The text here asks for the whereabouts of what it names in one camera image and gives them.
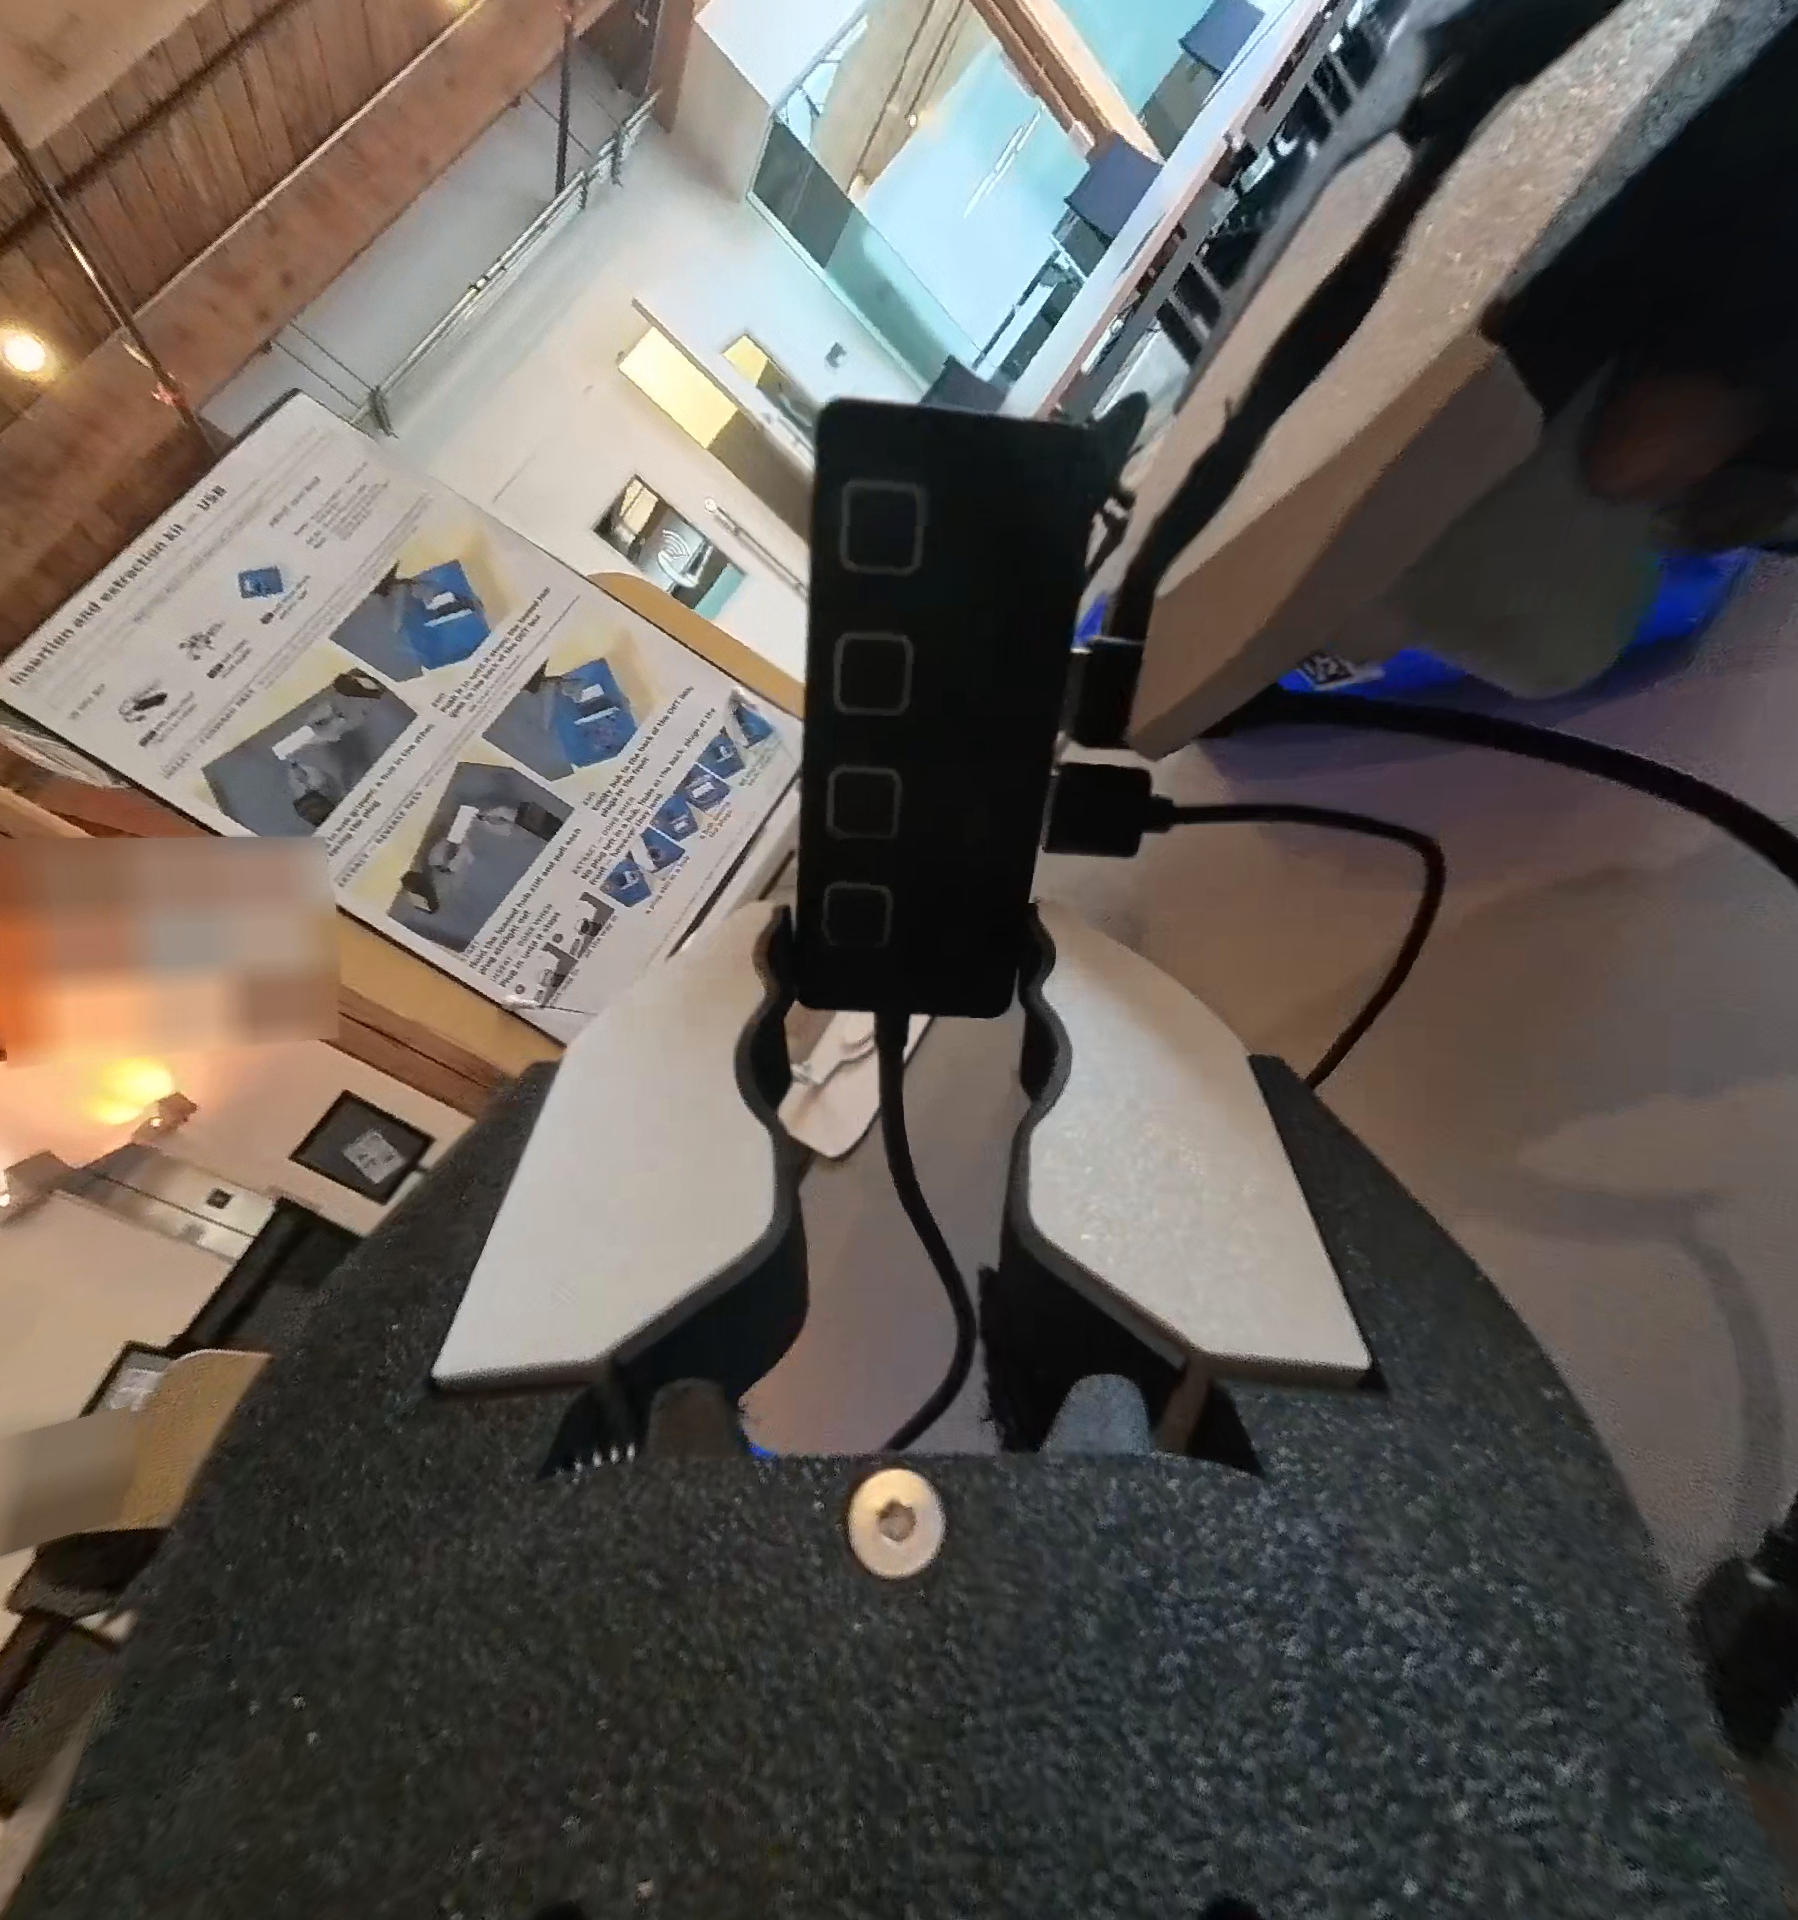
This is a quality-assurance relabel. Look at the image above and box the usb hub attached cable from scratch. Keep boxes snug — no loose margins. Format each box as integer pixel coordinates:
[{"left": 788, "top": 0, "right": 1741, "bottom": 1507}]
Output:
[{"left": 874, "top": 1012, "right": 985, "bottom": 1455}]

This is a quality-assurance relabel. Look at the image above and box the glowing wall lamp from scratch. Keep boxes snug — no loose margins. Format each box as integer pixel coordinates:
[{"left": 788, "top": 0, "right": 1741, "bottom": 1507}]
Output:
[{"left": 81, "top": 1057, "right": 196, "bottom": 1135}]

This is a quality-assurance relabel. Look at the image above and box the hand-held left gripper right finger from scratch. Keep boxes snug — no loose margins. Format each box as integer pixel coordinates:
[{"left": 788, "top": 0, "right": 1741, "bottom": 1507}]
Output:
[{"left": 979, "top": 897, "right": 1376, "bottom": 1448}]

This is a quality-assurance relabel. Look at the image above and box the black braided usb cable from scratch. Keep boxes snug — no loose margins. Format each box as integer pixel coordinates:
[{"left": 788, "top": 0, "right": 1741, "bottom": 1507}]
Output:
[{"left": 1071, "top": 638, "right": 1798, "bottom": 1759}]

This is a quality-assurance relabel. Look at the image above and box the thin black usb cable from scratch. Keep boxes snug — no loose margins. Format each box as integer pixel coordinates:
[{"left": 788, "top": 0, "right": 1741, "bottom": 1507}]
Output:
[{"left": 1043, "top": 760, "right": 1449, "bottom": 1085}]

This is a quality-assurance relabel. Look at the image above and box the blue plastic bin with divider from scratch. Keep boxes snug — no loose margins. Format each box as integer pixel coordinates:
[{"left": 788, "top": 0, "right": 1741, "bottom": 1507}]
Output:
[{"left": 1278, "top": 546, "right": 1762, "bottom": 693}]

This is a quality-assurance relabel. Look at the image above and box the black framed wall notice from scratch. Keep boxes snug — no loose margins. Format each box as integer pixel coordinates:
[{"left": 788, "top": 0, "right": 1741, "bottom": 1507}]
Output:
[{"left": 292, "top": 1087, "right": 436, "bottom": 1201}]

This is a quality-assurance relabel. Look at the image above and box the dark usb hub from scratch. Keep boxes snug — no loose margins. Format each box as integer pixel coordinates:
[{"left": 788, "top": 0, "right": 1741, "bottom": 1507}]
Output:
[{"left": 789, "top": 395, "right": 1114, "bottom": 1024}]

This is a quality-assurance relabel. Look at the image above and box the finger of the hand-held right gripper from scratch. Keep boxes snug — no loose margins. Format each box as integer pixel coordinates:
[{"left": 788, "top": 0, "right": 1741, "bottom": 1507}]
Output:
[{"left": 1102, "top": 142, "right": 1664, "bottom": 762}]

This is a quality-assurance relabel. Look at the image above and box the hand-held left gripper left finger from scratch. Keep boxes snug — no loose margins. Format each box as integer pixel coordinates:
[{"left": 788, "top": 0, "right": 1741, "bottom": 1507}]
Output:
[{"left": 431, "top": 900, "right": 815, "bottom": 1456}]

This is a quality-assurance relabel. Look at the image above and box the white flat plate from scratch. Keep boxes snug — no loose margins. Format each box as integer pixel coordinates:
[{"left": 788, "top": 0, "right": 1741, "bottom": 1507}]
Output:
[{"left": 775, "top": 1012, "right": 905, "bottom": 1159}]

